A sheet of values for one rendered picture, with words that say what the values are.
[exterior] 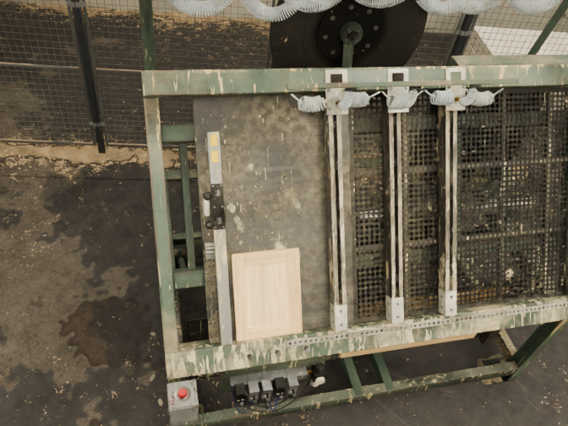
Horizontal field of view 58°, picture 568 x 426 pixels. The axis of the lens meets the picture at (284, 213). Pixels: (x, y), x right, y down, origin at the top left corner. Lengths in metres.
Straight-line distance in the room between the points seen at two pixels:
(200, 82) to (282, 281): 0.95
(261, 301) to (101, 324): 1.47
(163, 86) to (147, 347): 1.84
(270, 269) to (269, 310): 0.20
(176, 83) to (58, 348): 1.99
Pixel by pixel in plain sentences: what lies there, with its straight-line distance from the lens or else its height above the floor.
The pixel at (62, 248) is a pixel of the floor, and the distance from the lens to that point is 4.04.
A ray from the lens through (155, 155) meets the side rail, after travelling 2.22.
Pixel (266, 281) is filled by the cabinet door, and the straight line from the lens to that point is 2.38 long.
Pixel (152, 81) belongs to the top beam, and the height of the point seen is 1.84.
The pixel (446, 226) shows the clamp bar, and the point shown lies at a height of 1.28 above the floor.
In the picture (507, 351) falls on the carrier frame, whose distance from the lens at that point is 3.83.
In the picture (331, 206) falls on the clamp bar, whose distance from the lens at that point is 2.34.
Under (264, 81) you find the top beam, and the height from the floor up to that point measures 1.84.
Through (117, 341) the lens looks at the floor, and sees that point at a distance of 3.52.
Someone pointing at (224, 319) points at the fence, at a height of 1.00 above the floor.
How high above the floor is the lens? 3.02
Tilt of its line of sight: 46 degrees down
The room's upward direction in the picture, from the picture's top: 9 degrees clockwise
